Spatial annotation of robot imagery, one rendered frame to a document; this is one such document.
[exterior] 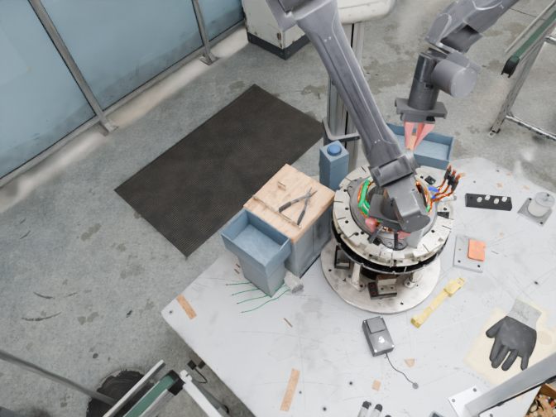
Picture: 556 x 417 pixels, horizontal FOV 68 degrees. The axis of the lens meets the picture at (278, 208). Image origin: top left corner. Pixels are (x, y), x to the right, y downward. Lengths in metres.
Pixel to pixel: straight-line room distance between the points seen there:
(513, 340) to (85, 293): 2.04
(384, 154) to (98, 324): 1.94
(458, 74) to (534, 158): 2.20
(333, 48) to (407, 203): 0.33
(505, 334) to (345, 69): 0.98
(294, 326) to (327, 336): 0.11
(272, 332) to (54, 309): 1.53
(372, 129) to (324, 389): 0.80
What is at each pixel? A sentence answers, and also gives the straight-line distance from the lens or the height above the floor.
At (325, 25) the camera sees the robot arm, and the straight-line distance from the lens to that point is 0.65.
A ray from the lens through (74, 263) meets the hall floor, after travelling 2.67.
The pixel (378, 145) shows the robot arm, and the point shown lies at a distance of 0.76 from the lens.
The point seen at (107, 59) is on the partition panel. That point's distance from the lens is 3.09.
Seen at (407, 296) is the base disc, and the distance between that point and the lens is 1.37.
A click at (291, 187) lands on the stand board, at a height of 1.06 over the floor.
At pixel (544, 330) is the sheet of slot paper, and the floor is 0.78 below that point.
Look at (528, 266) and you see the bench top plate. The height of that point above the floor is 0.78.
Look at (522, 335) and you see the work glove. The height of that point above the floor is 0.80.
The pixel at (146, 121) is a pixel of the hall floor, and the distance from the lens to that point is 3.22.
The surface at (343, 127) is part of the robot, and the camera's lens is 1.54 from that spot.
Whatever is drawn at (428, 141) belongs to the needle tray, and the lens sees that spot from 1.44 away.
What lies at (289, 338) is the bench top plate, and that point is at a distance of 1.32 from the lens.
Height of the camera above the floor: 2.04
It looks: 55 degrees down
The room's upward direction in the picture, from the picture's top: 8 degrees counter-clockwise
